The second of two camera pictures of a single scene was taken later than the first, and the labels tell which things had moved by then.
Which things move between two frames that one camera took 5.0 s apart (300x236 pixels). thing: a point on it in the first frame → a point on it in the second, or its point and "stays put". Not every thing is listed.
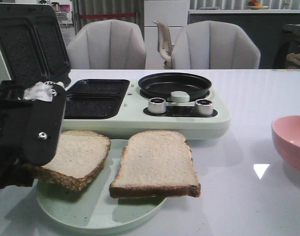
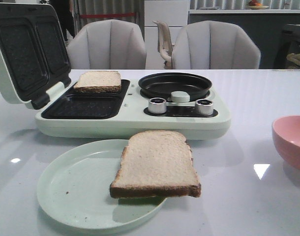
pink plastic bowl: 289,133 stays put
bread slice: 79,155 → 99,81
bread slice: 155,163 stays put
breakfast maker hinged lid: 31,44 stays put
